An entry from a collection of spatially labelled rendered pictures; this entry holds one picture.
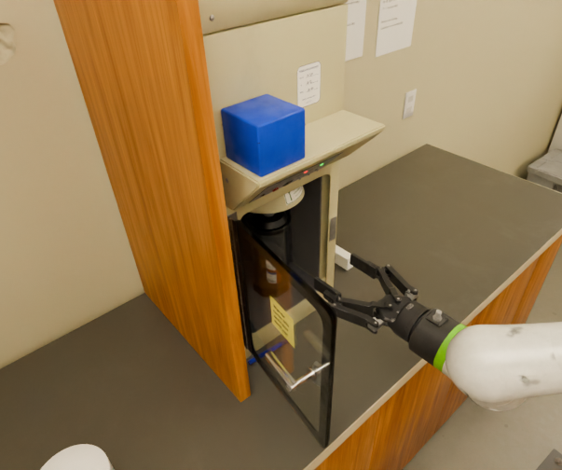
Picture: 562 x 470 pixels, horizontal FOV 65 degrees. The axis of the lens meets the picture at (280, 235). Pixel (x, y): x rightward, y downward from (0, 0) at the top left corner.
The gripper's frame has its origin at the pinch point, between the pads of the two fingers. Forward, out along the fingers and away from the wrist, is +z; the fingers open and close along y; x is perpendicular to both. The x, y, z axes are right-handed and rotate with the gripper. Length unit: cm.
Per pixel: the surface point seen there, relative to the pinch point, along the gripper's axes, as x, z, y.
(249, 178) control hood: -28.5, 5.6, 17.7
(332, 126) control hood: -28.9, 9.7, -6.2
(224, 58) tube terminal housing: -45.1, 14.4, 14.2
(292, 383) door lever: 1.5, -12.1, 25.2
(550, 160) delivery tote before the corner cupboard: 88, 42, -270
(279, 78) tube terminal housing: -39.3, 14.3, 3.1
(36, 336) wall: 27, 59, 55
